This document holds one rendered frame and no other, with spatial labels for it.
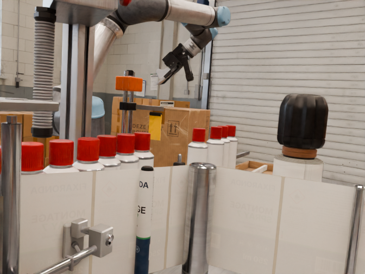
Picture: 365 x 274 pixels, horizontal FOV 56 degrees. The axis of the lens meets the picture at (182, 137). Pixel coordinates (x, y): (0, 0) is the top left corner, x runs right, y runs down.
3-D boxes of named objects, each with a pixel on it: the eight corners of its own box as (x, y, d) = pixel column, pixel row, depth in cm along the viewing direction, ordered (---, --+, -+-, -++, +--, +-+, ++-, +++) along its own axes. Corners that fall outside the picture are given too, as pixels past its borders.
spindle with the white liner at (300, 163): (309, 273, 58) (330, 94, 54) (257, 258, 62) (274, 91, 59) (316, 253, 65) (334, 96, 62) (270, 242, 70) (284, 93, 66)
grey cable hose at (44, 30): (40, 138, 56) (43, 5, 54) (26, 136, 57) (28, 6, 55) (57, 137, 59) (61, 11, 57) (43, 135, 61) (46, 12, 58)
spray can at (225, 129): (222, 195, 102) (227, 126, 100) (206, 192, 105) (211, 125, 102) (228, 192, 107) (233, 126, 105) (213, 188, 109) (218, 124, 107)
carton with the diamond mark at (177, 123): (184, 183, 127) (189, 110, 124) (126, 174, 135) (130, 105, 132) (206, 169, 155) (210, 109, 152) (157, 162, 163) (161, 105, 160)
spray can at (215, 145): (215, 200, 97) (221, 128, 95) (199, 197, 99) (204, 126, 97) (222, 196, 101) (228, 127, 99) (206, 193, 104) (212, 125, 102)
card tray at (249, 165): (287, 188, 139) (288, 178, 138) (227, 177, 151) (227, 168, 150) (300, 176, 165) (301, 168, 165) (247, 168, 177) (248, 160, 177)
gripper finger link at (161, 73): (149, 77, 158) (164, 64, 159) (157, 86, 158) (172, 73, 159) (149, 75, 155) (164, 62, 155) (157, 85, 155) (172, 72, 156)
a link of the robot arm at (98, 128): (76, 147, 90) (74, 95, 88) (51, 141, 99) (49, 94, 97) (114, 141, 99) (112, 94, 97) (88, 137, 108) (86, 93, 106)
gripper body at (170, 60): (164, 61, 163) (182, 43, 160) (176, 74, 163) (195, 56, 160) (160, 60, 156) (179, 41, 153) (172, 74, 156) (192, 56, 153)
